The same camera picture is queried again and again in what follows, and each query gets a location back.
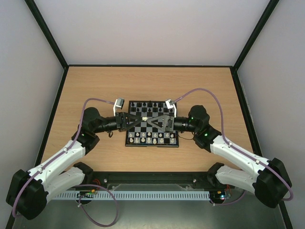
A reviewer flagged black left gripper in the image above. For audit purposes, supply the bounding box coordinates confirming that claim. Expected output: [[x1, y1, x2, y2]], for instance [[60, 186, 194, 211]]
[[94, 112, 143, 133]]

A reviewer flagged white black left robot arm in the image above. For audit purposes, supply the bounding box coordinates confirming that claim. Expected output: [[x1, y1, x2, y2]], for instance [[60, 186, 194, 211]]
[[6, 107, 147, 220]]

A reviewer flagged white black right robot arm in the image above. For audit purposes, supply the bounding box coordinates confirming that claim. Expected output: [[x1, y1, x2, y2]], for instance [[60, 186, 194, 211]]
[[147, 105, 292, 208]]

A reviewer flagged black and silver chessboard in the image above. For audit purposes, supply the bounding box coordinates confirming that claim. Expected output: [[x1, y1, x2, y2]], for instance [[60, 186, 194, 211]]
[[125, 101, 179, 147]]

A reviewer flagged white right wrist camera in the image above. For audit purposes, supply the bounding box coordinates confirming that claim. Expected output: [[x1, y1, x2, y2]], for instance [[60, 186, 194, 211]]
[[165, 99, 177, 118]]

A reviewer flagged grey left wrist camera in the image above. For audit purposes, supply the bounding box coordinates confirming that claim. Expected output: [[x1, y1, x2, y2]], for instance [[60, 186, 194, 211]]
[[113, 98, 124, 115]]

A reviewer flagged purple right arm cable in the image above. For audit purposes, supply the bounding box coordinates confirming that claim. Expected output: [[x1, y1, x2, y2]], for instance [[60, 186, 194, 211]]
[[175, 88, 294, 206]]

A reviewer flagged black aluminium frame rail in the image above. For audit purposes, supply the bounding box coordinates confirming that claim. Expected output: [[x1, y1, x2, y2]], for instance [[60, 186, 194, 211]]
[[93, 171, 227, 187]]

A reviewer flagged light blue slotted cable duct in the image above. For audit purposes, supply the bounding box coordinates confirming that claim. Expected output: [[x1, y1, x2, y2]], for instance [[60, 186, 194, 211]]
[[53, 190, 210, 201]]

